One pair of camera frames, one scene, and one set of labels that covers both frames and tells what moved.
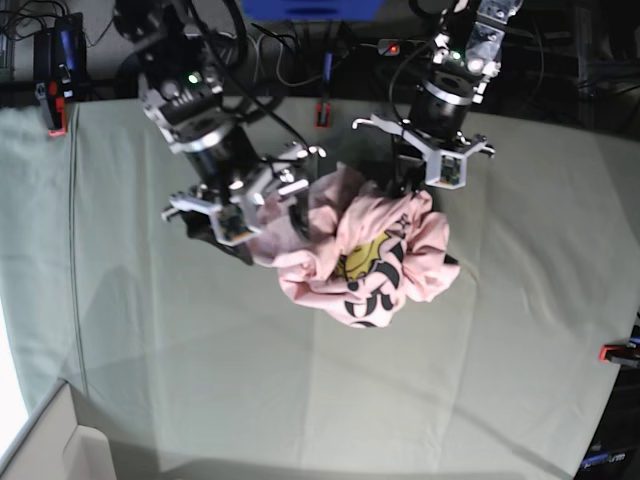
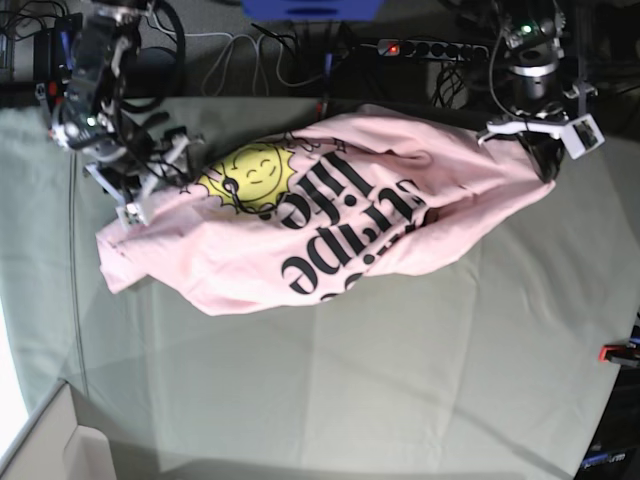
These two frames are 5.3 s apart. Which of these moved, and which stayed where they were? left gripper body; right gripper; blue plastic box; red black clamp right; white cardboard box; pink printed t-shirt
Moved: pink printed t-shirt; right gripper; left gripper body
Stayed: white cardboard box; blue plastic box; red black clamp right
